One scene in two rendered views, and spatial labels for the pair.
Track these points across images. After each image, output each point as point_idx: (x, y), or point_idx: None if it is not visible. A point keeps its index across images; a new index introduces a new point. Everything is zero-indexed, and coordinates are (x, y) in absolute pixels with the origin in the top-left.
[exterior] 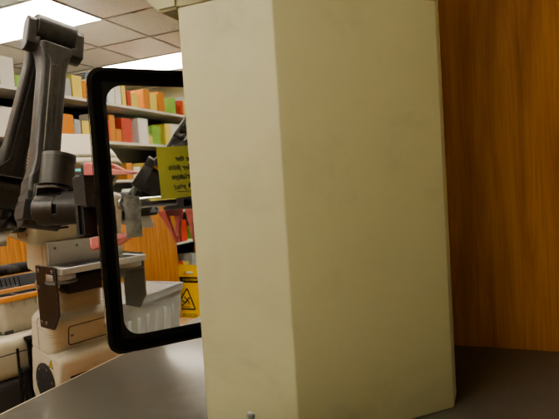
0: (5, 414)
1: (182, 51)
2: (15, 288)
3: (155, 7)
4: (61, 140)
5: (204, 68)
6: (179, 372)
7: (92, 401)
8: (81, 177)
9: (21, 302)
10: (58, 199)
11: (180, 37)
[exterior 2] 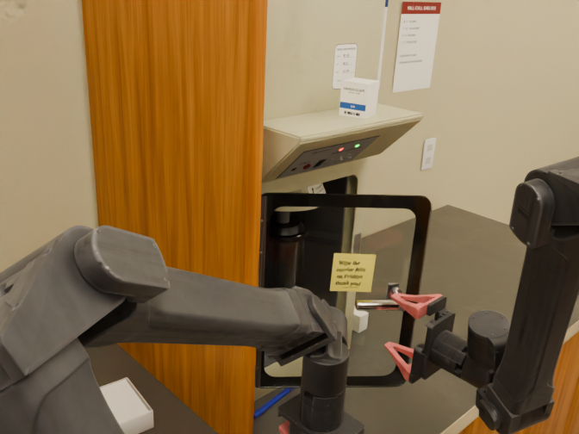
0: (466, 407)
1: (367, 173)
2: None
3: (382, 151)
4: (508, 333)
5: (357, 180)
6: (352, 411)
7: (412, 399)
8: (445, 308)
9: None
10: None
11: (368, 166)
